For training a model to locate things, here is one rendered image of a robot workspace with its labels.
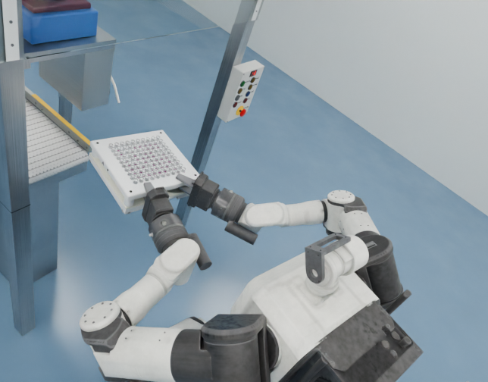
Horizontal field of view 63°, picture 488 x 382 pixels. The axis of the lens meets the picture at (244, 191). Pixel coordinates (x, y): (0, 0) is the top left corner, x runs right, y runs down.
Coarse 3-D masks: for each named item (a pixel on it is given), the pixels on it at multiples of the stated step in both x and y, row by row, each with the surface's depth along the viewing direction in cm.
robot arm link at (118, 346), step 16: (96, 304) 80; (112, 304) 79; (80, 320) 76; (96, 320) 75; (112, 320) 75; (96, 336) 72; (112, 336) 72; (128, 336) 72; (144, 336) 71; (160, 336) 70; (176, 336) 68; (96, 352) 72; (112, 352) 71; (128, 352) 69; (144, 352) 68; (160, 352) 67; (112, 368) 71; (128, 368) 69; (144, 368) 68; (160, 368) 67
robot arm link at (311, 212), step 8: (296, 208) 118; (304, 208) 118; (312, 208) 118; (320, 208) 118; (328, 208) 118; (336, 208) 115; (296, 216) 117; (304, 216) 117; (312, 216) 118; (320, 216) 118; (328, 216) 118; (336, 216) 116; (296, 224) 119; (328, 224) 119; (336, 224) 117; (328, 232) 120; (336, 232) 118
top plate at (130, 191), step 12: (156, 132) 131; (96, 144) 118; (108, 144) 119; (168, 144) 128; (108, 156) 116; (180, 156) 126; (108, 168) 112; (120, 168) 114; (144, 168) 117; (192, 168) 124; (120, 180) 110; (132, 180) 112; (144, 180) 113; (156, 180) 115; (168, 180) 116; (132, 192) 109; (144, 192) 110
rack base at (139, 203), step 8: (96, 160) 120; (96, 168) 119; (104, 168) 118; (104, 176) 116; (112, 184) 115; (112, 192) 114; (120, 192) 114; (168, 192) 120; (176, 192) 121; (184, 192) 122; (120, 200) 111; (136, 200) 113; (144, 200) 114; (128, 208) 111; (136, 208) 113
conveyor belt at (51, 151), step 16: (32, 112) 150; (32, 128) 144; (48, 128) 147; (32, 144) 139; (48, 144) 141; (64, 144) 144; (32, 160) 134; (48, 160) 136; (64, 160) 139; (80, 160) 143; (32, 176) 130; (48, 176) 135
